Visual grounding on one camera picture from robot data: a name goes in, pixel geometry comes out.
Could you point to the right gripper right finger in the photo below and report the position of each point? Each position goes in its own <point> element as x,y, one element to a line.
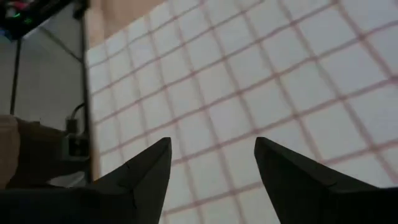
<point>311,196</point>

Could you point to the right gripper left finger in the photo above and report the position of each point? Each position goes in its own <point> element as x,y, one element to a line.
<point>124,199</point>

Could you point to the white red-checked towel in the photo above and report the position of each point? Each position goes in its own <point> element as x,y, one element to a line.
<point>248,77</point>

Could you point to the black device with lights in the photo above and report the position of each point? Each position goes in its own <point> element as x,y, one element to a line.
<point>28,12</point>

